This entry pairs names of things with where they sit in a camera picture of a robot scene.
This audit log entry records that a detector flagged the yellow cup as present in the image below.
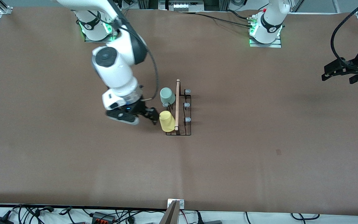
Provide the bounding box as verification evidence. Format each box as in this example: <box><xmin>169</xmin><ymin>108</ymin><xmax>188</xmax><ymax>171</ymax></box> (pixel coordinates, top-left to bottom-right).
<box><xmin>159</xmin><ymin>111</ymin><xmax>176</xmax><ymax>132</ymax></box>

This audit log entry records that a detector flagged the pale green cup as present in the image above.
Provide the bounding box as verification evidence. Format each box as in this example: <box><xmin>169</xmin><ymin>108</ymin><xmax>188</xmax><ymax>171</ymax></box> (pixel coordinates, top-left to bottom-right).
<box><xmin>160</xmin><ymin>87</ymin><xmax>176</xmax><ymax>107</ymax></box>

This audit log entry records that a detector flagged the black wire cup holder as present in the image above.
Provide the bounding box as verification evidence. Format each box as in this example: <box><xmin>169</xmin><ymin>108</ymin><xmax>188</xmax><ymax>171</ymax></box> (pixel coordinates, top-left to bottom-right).
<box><xmin>165</xmin><ymin>79</ymin><xmax>192</xmax><ymax>136</ymax></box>

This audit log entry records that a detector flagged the brown pole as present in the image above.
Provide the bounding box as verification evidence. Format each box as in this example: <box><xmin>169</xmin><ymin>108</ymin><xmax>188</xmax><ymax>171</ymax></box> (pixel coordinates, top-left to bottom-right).
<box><xmin>159</xmin><ymin>201</ymin><xmax>179</xmax><ymax>224</ymax></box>

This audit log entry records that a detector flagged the grey control box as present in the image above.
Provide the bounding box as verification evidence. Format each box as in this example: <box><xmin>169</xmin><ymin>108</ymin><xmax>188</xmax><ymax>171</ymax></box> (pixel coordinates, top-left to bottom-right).
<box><xmin>159</xmin><ymin>0</ymin><xmax>204</xmax><ymax>12</ymax></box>

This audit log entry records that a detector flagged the red black connector block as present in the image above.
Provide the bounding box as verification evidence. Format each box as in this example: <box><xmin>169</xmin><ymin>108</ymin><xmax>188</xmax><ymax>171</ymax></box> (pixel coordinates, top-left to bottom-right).
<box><xmin>92</xmin><ymin>212</ymin><xmax>116</xmax><ymax>223</ymax></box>

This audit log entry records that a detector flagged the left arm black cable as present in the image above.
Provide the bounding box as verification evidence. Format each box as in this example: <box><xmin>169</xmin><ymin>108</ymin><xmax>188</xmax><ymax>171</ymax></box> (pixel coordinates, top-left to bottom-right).
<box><xmin>331</xmin><ymin>0</ymin><xmax>358</xmax><ymax>68</ymax></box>

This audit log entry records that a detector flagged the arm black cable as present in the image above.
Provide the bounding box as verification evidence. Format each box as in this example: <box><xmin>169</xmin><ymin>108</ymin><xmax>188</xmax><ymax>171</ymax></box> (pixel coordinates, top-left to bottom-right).
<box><xmin>331</xmin><ymin>0</ymin><xmax>358</xmax><ymax>68</ymax></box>
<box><xmin>87</xmin><ymin>11</ymin><xmax>160</xmax><ymax>101</ymax></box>

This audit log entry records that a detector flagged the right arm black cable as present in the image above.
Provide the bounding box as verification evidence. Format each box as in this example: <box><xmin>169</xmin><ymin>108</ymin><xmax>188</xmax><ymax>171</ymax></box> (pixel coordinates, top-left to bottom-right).
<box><xmin>87</xmin><ymin>11</ymin><xmax>160</xmax><ymax>101</ymax></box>

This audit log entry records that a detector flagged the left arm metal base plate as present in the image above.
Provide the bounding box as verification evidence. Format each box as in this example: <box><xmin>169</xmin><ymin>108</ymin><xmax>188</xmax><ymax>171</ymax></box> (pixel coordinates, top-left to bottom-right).
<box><xmin>249</xmin><ymin>36</ymin><xmax>282</xmax><ymax>48</ymax></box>

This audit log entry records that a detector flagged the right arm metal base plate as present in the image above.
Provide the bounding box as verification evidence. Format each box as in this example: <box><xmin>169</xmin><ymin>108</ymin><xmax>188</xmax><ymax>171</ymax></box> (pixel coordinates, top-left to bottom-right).
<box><xmin>84</xmin><ymin>9</ymin><xmax>119</xmax><ymax>43</ymax></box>

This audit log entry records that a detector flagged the small metal bracket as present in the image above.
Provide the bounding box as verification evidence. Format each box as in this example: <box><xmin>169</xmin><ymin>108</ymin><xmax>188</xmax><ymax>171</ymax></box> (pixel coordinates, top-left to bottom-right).
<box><xmin>167</xmin><ymin>199</ymin><xmax>185</xmax><ymax>209</ymax></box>

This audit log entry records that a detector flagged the short black table cable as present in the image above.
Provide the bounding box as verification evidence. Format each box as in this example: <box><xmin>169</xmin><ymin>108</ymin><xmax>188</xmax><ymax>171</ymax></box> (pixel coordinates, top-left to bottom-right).
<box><xmin>227</xmin><ymin>9</ymin><xmax>255</xmax><ymax>21</ymax></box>

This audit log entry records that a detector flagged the long black table cable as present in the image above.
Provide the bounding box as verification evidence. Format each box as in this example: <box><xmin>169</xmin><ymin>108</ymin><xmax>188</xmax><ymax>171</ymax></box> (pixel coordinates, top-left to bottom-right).
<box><xmin>179</xmin><ymin>11</ymin><xmax>254</xmax><ymax>29</ymax></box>

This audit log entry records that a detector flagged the black looped cable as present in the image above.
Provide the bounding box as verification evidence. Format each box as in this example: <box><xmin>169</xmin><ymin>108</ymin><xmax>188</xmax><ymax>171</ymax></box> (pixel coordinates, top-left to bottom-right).
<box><xmin>13</xmin><ymin>204</ymin><xmax>55</xmax><ymax>224</ymax></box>

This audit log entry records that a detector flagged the thin black curved cable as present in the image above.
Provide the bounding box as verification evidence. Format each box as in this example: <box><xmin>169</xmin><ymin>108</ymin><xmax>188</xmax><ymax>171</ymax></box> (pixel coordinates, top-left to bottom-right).
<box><xmin>291</xmin><ymin>213</ymin><xmax>320</xmax><ymax>220</ymax></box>

